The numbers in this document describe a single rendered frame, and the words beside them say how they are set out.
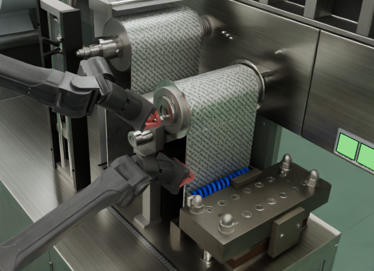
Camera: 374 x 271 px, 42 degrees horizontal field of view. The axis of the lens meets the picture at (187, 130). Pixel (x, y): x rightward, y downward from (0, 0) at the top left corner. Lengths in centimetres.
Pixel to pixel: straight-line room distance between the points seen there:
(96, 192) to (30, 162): 71
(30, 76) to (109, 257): 52
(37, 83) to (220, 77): 46
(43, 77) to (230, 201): 56
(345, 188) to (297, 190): 194
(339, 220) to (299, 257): 167
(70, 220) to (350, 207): 238
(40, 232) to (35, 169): 74
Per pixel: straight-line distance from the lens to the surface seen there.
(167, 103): 117
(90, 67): 110
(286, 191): 134
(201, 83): 120
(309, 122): 133
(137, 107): 109
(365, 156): 125
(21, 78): 102
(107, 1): 130
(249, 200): 128
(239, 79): 127
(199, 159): 125
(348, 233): 293
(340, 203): 313
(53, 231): 92
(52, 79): 101
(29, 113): 198
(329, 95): 127
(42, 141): 178
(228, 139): 129
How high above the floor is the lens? 179
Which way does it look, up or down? 29 degrees down
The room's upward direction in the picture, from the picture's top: 3 degrees clockwise
